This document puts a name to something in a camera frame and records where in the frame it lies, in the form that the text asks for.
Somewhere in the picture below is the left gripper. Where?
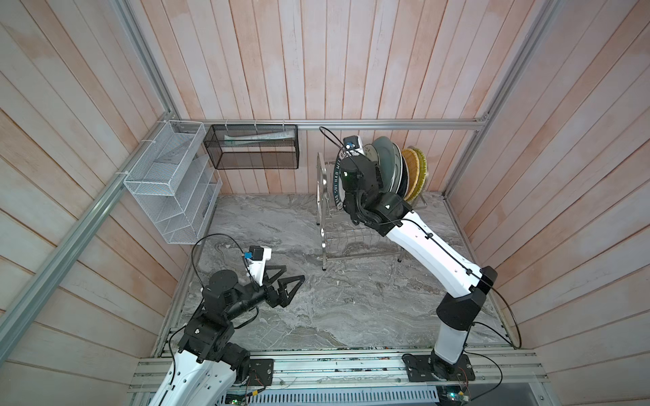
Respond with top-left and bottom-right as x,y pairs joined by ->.
224,265 -> 306,321

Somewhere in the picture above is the stainless steel dish rack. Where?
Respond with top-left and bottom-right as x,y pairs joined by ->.
314,149 -> 428,271

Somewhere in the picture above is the white plate with text rim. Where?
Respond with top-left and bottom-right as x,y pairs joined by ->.
332,158 -> 345,210

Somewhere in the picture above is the dark teal ceramic plate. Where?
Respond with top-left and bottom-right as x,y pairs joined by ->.
372,136 -> 395,193

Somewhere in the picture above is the orange woven bamboo plate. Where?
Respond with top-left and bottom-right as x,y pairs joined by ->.
402,148 -> 421,201

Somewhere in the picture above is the yellow green woven plate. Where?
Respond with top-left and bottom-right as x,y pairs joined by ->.
409,146 -> 428,203

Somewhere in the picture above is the black round plate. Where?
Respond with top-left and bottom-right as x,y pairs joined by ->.
398,157 -> 409,199

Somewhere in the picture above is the cream floral plate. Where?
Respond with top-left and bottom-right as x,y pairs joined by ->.
363,144 -> 379,163

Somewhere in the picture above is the orange sunburst plate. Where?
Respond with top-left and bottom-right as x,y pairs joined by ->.
391,144 -> 403,195

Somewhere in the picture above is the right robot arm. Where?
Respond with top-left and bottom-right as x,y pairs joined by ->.
340,155 -> 497,367

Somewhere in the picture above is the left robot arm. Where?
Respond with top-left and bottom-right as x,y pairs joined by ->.
150,266 -> 306,405

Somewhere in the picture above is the rolled paper tube in basket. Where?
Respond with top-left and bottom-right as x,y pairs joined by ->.
223,130 -> 296,147

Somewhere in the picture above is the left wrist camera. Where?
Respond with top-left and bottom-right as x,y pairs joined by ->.
244,245 -> 272,286

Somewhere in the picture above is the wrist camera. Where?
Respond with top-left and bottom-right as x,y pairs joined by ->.
244,245 -> 272,286
342,135 -> 364,156

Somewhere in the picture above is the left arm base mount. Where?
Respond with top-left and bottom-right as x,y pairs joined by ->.
237,359 -> 274,387

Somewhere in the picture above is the white wire mesh shelf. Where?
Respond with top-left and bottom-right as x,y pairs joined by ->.
125,120 -> 223,245

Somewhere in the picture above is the black mesh wall basket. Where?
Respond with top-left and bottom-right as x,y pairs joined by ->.
203,123 -> 301,170

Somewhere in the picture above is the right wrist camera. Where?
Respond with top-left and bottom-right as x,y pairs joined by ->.
342,135 -> 364,156

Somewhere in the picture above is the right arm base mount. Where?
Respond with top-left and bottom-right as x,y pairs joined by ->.
402,353 -> 476,382

